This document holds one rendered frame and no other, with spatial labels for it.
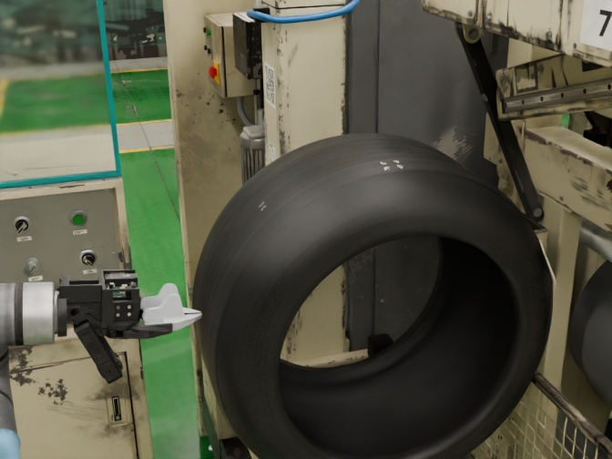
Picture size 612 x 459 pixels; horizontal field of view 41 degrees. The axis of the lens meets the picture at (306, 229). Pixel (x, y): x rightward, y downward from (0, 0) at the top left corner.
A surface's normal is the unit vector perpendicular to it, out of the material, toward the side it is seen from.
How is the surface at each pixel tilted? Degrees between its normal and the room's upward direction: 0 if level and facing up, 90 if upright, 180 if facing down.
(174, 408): 0
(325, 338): 90
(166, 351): 0
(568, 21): 90
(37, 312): 61
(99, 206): 90
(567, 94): 90
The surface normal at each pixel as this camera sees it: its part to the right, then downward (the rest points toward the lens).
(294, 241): -0.25, -0.24
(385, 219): 0.25, 0.19
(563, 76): -0.96, 0.12
